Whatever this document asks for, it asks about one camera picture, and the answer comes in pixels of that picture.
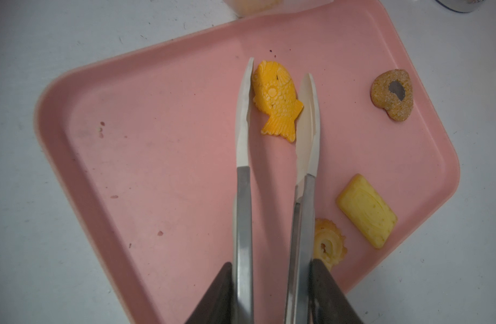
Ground yellow fish cookie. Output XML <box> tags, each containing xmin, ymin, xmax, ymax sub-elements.
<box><xmin>252</xmin><ymin>61</ymin><xmax>303</xmax><ymax>143</ymax></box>

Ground pink plastic tray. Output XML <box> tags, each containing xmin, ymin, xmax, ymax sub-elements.
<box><xmin>36</xmin><ymin>1</ymin><xmax>460</xmax><ymax>323</ymax></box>

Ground metal tongs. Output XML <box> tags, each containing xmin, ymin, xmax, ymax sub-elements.
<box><xmin>232</xmin><ymin>58</ymin><xmax>320</xmax><ymax>323</ymax></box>

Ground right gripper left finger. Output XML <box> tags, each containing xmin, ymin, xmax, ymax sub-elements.
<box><xmin>185</xmin><ymin>262</ymin><xmax>233</xmax><ymax>324</ymax></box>

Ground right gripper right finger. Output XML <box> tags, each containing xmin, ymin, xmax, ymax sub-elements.
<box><xmin>309</xmin><ymin>259</ymin><xmax>363</xmax><ymax>324</ymax></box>

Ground square butter cookie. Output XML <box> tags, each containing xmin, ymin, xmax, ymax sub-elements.
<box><xmin>336</xmin><ymin>174</ymin><xmax>398</xmax><ymax>249</ymax></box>

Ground swirl cookie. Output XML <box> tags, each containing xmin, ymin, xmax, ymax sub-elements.
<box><xmin>314</xmin><ymin>218</ymin><xmax>348</xmax><ymax>271</ymax></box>

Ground heart jam cookie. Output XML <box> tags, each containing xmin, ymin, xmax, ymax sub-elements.
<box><xmin>370</xmin><ymin>69</ymin><xmax>413</xmax><ymax>122</ymax></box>

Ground blue white porcelain bowl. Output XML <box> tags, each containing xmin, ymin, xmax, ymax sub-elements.
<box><xmin>436</xmin><ymin>0</ymin><xmax>485</xmax><ymax>14</ymax></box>

